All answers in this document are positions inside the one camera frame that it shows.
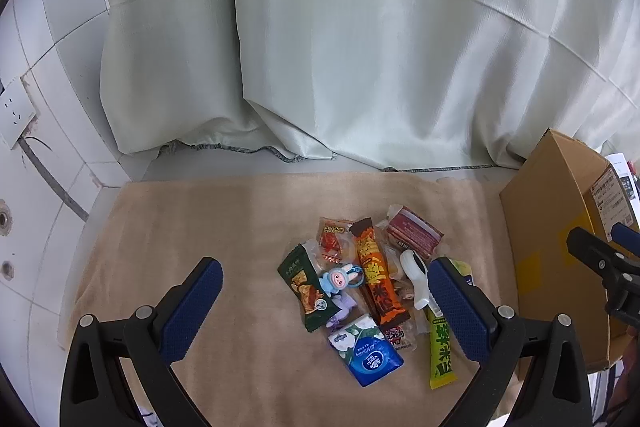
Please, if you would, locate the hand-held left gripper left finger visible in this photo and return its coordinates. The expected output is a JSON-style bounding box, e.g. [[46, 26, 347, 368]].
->
[[60, 257, 224, 427]]

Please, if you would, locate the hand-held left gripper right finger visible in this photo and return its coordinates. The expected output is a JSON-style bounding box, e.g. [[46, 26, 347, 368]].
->
[[426, 257, 593, 427]]

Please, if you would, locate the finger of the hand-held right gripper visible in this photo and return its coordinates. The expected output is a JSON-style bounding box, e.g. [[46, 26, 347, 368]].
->
[[611, 222, 640, 255], [566, 227, 640, 328]]

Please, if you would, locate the brown cardboard box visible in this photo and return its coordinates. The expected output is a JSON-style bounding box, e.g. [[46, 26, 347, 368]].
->
[[500, 128, 640, 383]]

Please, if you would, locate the purple toy keychain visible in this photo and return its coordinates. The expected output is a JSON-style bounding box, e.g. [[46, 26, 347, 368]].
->
[[325, 292, 360, 329]]

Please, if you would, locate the yellow green snack stick packet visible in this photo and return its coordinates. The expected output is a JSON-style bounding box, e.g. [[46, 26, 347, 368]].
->
[[425, 307, 458, 390]]

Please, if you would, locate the white plastic gadget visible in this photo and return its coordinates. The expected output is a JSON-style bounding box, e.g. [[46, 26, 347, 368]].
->
[[399, 249, 432, 310]]

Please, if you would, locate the white paper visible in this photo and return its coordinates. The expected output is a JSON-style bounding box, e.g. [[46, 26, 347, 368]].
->
[[602, 152, 640, 188]]

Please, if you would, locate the orange brown snack bar packet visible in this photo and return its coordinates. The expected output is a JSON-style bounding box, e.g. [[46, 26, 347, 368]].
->
[[348, 217, 412, 327]]

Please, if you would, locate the beige towel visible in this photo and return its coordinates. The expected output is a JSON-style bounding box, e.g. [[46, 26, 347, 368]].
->
[[60, 172, 526, 427]]

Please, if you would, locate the maroon biscuit packet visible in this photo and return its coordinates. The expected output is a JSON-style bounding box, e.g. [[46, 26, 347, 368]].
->
[[377, 204, 446, 265]]

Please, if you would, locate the blue tissue pack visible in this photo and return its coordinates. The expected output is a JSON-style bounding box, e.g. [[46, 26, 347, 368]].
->
[[327, 313, 405, 389]]

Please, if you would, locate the dark green snack packet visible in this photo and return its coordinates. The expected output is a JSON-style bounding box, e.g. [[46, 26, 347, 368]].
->
[[277, 243, 335, 334]]

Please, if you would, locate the orange clear snack packet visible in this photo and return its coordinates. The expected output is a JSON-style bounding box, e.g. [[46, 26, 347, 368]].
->
[[319, 217, 353, 265]]

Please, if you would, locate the pale green curtain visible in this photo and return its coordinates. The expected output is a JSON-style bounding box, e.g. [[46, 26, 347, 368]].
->
[[231, 0, 640, 172], [99, 0, 261, 156]]

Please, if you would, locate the grey plush mouse keychain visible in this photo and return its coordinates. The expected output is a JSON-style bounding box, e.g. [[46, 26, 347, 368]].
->
[[391, 264, 418, 308]]

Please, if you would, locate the blue bunny keychain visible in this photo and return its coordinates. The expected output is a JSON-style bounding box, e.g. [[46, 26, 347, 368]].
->
[[319, 261, 363, 297]]

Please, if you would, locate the grey cable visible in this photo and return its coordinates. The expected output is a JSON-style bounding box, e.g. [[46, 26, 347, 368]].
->
[[17, 134, 90, 222]]

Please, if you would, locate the white wall socket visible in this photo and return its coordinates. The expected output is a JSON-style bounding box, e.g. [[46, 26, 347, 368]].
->
[[0, 77, 38, 150]]

